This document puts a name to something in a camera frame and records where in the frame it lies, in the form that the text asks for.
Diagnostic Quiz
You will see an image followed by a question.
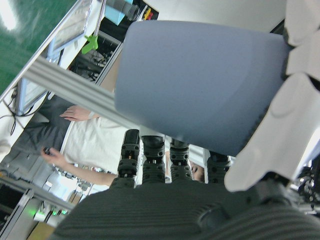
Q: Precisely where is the light blue plastic cup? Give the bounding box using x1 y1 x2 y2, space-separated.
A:
113 20 293 158

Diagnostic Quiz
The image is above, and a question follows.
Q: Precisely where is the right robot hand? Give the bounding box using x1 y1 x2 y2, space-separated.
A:
49 0 320 240

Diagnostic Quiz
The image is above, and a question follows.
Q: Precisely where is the green conveyor belt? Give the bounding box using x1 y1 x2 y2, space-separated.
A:
0 0 77 97

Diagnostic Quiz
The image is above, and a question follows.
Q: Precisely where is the green plastic clamp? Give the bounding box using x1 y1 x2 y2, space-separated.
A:
80 33 100 55

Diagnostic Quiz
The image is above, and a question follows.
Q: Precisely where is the light blue box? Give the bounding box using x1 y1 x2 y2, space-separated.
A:
104 0 134 26

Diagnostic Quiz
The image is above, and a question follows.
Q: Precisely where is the aluminium profile beam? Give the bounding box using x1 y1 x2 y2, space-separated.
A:
22 55 142 127

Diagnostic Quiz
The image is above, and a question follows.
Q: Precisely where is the person in white T-shirt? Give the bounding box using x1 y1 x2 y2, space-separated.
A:
14 95 210 188

